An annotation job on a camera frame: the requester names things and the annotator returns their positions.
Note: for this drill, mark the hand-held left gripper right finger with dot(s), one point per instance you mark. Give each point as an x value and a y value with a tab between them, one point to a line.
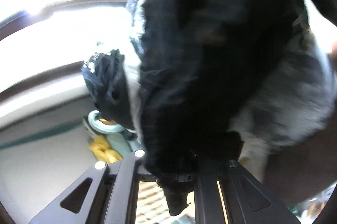
208	187

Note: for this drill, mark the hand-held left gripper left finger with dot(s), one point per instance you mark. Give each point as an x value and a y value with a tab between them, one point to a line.
126	187

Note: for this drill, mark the black garment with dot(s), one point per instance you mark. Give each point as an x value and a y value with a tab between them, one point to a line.
210	68

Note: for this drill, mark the yellow cloth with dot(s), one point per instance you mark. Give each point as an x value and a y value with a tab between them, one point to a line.
105	151

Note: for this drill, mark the teal padded cushion orange trim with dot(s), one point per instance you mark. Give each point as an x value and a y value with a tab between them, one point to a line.
115	139

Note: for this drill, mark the white garment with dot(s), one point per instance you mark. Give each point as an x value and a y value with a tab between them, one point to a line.
133	97

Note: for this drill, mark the dark sheer garment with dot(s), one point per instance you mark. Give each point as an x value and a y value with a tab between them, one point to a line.
110	97

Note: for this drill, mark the blue white patterned blanket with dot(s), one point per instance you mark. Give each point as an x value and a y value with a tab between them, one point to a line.
289	87

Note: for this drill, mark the dark brown window frame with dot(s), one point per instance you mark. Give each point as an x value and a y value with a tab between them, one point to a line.
39	82

